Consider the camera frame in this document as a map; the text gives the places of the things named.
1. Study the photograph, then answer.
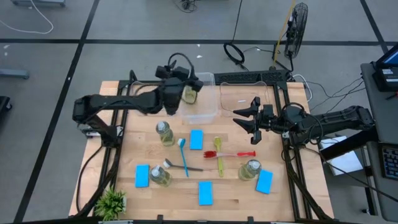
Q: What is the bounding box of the grey desk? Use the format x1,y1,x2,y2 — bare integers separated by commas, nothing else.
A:
360,62,398,222

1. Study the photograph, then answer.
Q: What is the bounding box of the grey metal floor base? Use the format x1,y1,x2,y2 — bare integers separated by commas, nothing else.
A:
11,0,67,7
0,68,30,80

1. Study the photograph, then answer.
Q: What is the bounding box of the yellow-green dish brush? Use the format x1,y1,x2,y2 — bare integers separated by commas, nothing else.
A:
213,136,225,178

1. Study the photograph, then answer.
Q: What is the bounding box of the small green potted plant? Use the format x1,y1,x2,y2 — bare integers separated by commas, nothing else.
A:
94,186,127,222

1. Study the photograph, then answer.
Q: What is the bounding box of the black keyboard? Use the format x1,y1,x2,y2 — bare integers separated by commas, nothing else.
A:
381,146,398,181

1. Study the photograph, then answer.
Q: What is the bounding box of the black desk support beam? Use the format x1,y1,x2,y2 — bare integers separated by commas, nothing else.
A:
320,127,379,161

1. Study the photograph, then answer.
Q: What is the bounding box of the long black floor cable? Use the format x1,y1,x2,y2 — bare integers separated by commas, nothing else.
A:
232,0,244,43

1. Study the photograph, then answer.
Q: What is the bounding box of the clear deep plastic bin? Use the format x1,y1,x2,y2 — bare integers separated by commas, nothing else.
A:
179,72,218,125

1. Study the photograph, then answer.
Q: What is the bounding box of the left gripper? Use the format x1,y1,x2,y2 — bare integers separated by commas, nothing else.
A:
154,63,205,93

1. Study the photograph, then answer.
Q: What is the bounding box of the black cable bundle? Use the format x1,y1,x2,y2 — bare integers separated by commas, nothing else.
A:
178,0,200,13

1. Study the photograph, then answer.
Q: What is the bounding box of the black computer monitor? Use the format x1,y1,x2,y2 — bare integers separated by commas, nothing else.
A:
374,45,398,70

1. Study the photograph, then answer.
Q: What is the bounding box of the black floor fan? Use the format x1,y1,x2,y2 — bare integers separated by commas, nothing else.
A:
283,2,309,60

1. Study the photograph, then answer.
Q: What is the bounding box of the coiled black floor cable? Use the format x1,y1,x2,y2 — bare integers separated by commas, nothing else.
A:
223,42,249,72

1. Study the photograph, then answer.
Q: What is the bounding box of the black computer box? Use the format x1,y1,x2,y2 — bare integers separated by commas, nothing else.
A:
372,67,398,93

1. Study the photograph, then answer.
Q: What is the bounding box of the blue cellulose sponge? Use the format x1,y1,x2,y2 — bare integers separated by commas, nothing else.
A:
256,169,274,195
198,181,214,207
134,164,150,189
189,129,205,151

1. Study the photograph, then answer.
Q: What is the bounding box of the clear shallow plastic tray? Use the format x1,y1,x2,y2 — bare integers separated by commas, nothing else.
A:
219,81,271,118
128,80,180,118

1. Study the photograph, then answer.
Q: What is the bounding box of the white looped cable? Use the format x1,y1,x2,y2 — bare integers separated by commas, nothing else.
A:
292,73,313,103

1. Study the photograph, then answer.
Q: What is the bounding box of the white floor cable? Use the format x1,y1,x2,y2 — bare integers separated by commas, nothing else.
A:
0,0,54,35

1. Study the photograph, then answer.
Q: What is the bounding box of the yellow hanging cable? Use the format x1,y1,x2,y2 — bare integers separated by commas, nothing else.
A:
273,0,297,68

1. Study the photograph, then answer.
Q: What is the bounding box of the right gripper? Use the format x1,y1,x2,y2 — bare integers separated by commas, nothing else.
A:
233,96,277,146

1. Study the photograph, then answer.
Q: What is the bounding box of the black perforated cable tray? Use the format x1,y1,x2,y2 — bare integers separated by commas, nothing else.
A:
214,70,292,84

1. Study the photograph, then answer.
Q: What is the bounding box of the white box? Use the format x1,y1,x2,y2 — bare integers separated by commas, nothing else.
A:
320,136,364,177

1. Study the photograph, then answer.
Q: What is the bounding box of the clear green dish soap bottle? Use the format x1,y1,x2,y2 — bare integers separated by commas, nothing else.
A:
155,120,177,147
238,159,262,181
149,164,172,187
182,85,199,106

